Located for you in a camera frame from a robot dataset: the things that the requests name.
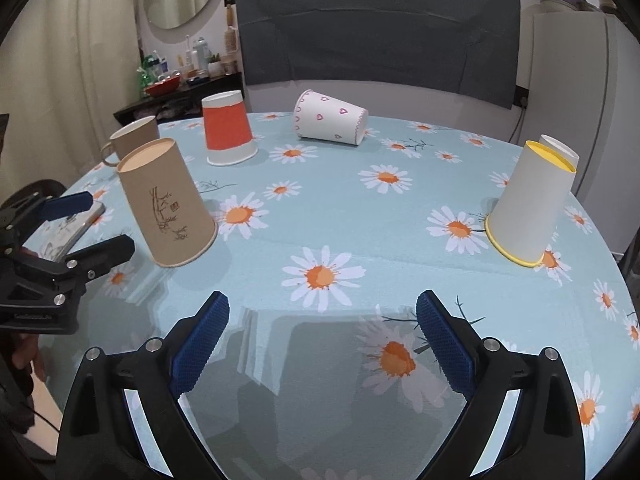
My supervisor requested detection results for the white cup yellow rim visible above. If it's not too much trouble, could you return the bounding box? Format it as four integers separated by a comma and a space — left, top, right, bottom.
485, 140, 576, 268

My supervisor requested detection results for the black side shelf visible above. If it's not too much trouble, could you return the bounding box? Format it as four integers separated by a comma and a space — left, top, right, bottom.
113, 73, 244, 126

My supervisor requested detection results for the red and white paper cup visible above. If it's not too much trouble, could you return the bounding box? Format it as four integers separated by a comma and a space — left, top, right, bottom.
202, 90, 258, 166

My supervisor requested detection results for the dark grey chair back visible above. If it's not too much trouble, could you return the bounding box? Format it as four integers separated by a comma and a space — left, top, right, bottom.
235, 0, 521, 108

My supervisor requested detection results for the smartphone with patterned case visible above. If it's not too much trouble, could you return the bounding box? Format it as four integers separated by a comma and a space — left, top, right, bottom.
37, 202, 105, 262

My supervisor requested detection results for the cream curtain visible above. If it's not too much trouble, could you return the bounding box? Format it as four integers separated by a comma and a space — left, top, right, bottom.
1, 0, 139, 197

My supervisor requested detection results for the brown kraft paper cup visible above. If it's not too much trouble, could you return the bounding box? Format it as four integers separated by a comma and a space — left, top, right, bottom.
116, 138, 218, 268

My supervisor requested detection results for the white cup behind yellow cup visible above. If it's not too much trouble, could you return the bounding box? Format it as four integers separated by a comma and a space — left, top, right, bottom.
539, 134, 579, 170

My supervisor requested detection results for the white refrigerator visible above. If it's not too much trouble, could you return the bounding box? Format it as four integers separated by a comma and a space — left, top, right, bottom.
518, 6, 639, 255

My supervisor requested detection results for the person's left hand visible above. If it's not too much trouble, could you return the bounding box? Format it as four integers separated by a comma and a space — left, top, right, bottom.
12, 334, 46, 382

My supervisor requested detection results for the daisy print blue tablecloth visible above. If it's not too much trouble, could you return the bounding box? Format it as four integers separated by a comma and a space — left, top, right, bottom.
42, 113, 639, 479

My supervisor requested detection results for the black power cable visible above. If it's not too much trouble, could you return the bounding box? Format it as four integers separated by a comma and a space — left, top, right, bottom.
505, 91, 531, 146

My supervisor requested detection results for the tall beige bottle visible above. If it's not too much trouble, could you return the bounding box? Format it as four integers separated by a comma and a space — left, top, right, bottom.
224, 4, 238, 54

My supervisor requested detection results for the beige ceramic mug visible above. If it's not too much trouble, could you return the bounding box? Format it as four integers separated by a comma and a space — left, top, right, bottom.
101, 116, 160, 167

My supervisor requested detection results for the white thermos bottle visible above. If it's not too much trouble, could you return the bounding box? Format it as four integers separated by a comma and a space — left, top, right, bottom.
193, 37, 210, 73

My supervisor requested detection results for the small potted plant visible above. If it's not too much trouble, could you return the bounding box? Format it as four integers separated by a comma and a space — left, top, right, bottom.
207, 53, 224, 78

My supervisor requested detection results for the red bowl on shelf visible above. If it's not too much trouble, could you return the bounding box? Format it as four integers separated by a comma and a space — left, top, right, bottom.
144, 76, 181, 98

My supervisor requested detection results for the white heart pattern paper cup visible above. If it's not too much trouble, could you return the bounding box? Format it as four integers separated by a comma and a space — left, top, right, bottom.
293, 89, 369, 146

